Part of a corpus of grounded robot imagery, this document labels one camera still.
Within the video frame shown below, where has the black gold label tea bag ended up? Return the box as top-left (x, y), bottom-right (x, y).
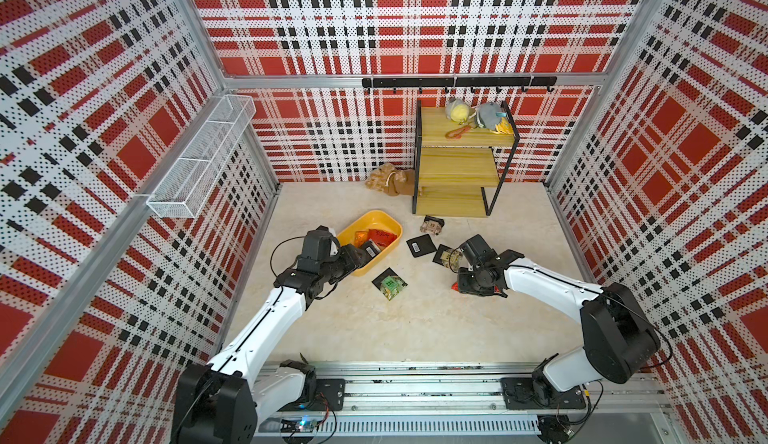
top-left (432, 245), bottom-right (462, 273)

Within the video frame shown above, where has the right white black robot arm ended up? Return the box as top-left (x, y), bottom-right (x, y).
top-left (444, 235), bottom-right (662, 409)

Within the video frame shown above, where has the black hook rail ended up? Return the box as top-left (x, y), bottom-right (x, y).
top-left (361, 76), bottom-right (558, 90)

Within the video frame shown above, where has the small brown tea bag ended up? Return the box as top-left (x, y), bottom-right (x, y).
top-left (420, 215), bottom-right (445, 236)

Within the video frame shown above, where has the wooden black frame shelf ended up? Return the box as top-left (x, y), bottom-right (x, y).
top-left (411, 102), bottom-right (520, 218)

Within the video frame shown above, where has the orange tea bag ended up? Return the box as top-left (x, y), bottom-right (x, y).
top-left (353, 230), bottom-right (369, 248)

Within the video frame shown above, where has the orange ring toy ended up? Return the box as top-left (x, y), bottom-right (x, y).
top-left (445, 125), bottom-right (472, 140)

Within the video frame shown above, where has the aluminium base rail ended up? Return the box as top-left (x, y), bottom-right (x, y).
top-left (248, 363), bottom-right (683, 443)

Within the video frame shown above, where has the brown plush toy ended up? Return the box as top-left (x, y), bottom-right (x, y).
top-left (365, 163), bottom-right (415, 197)

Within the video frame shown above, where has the white wire mesh basket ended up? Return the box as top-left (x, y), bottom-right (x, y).
top-left (147, 95), bottom-right (255, 219)

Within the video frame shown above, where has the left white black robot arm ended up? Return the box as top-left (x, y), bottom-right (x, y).
top-left (170, 226), bottom-right (369, 443)

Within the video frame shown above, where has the grey plush toy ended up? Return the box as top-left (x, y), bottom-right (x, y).
top-left (475, 103), bottom-right (515, 136)

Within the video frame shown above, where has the black green label tea bag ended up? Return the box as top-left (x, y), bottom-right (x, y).
top-left (372, 268), bottom-right (408, 301)

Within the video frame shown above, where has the green circuit board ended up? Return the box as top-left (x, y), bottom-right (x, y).
top-left (280, 418), bottom-right (317, 435)

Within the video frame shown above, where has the yellow plush toy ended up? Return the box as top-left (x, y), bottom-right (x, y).
top-left (445, 98), bottom-right (475, 124)

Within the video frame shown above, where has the yellow plastic storage box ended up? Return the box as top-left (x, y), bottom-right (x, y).
top-left (336, 210), bottom-right (403, 277)

